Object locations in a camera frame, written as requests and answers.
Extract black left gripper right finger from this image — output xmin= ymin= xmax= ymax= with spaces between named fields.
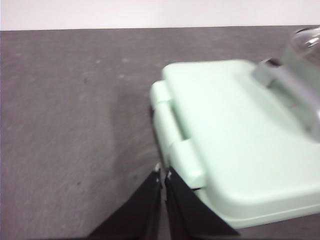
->
xmin=164 ymin=166 xmax=241 ymax=240

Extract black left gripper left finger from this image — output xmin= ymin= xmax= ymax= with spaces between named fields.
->
xmin=86 ymin=163 xmax=164 ymax=240

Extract mint green breakfast machine base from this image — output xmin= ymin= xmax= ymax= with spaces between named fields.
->
xmin=149 ymin=81 xmax=320 ymax=230

